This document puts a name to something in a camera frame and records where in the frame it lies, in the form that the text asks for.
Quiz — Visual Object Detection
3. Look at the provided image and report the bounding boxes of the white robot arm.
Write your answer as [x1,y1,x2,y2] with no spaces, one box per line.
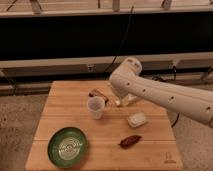
[109,57,213,128]

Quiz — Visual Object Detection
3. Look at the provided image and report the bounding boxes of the brown rectangular bar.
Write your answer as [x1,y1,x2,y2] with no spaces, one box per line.
[89,89,109,104]

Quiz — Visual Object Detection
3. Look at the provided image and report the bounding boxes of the white rectangular sponge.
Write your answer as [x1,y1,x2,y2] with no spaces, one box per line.
[127,112,148,128]

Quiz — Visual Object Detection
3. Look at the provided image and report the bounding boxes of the dark brown chili pepper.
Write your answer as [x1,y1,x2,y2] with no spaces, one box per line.
[119,135,141,149]

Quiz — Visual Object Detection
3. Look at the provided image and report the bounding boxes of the black floor cable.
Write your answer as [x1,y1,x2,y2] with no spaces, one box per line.
[151,75,178,84]

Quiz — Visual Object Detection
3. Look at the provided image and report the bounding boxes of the black hanging cable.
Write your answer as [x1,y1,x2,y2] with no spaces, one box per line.
[101,4,135,74]

